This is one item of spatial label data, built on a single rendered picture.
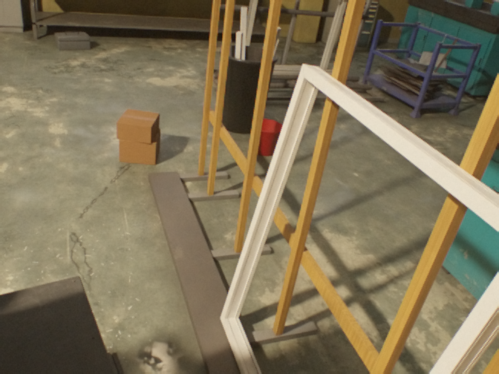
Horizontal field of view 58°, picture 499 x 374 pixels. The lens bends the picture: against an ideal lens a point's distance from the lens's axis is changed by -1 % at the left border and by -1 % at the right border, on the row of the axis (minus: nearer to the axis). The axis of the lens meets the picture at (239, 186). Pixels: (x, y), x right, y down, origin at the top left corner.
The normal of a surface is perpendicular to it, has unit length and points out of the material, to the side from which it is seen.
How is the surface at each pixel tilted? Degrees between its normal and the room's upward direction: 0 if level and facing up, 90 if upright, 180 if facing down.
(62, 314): 0
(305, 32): 90
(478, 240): 90
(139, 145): 90
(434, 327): 0
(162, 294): 0
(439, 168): 82
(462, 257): 90
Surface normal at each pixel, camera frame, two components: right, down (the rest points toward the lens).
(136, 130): -0.07, 0.51
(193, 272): 0.12, -0.85
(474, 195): -0.92, -0.06
